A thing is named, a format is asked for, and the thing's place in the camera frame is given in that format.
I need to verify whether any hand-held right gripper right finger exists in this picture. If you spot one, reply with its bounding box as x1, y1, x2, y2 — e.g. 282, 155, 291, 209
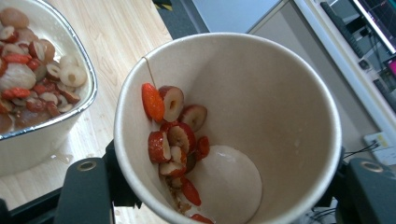
315, 147, 396, 224

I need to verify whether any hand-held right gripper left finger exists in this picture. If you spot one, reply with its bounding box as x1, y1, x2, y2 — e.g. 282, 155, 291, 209
53, 139, 143, 224

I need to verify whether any cream paper cup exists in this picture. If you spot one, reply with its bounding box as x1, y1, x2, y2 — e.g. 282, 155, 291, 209
113, 32, 343, 224

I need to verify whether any white power strip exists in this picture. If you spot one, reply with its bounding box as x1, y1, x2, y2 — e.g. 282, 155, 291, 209
362, 131, 396, 166

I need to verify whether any white basin with metal rim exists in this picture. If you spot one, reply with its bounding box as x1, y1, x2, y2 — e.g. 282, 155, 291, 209
0, 0, 98, 177

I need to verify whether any orange-red goji berry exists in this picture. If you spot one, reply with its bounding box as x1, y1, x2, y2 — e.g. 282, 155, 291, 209
141, 82, 166, 123
190, 213, 216, 224
180, 176, 203, 207
195, 135, 211, 161

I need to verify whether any heap of red jujube slices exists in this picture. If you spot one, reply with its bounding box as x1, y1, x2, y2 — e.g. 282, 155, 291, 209
148, 85, 208, 190

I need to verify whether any white desk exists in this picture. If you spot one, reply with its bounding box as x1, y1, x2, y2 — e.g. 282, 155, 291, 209
293, 0, 396, 138

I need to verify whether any pile of mixed dried fruit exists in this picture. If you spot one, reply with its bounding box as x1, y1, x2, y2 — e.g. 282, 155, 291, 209
0, 7, 89, 134

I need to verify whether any black keyboard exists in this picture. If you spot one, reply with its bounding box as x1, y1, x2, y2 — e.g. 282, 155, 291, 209
319, 1, 365, 59

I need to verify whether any computer monitor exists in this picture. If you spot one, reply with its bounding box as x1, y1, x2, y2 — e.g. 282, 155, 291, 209
350, 0, 396, 54

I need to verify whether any black cable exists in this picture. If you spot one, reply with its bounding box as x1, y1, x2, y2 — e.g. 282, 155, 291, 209
343, 140, 380, 160

